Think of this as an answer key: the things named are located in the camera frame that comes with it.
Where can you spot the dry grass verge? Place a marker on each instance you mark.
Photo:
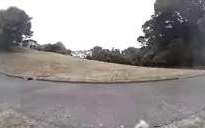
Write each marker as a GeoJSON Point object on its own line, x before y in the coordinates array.
{"type": "Point", "coordinates": [3, 116]}

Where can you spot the row of trees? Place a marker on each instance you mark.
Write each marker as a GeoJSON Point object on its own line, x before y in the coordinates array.
{"type": "Point", "coordinates": [176, 36]}

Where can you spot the grey asphalt road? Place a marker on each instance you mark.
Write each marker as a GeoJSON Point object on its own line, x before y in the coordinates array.
{"type": "Point", "coordinates": [100, 100]}

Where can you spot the building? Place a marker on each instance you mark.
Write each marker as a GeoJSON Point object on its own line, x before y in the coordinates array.
{"type": "Point", "coordinates": [29, 43]}

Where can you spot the robot's own part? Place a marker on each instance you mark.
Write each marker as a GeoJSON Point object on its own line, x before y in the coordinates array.
{"type": "Point", "coordinates": [141, 124]}

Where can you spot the kerb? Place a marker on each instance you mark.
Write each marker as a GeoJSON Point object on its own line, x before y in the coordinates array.
{"type": "Point", "coordinates": [90, 81]}

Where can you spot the large dark tree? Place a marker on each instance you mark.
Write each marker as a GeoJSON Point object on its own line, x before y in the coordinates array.
{"type": "Point", "coordinates": [8, 28]}

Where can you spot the dry grass slope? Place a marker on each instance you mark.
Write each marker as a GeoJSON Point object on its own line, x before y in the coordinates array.
{"type": "Point", "coordinates": [73, 66]}

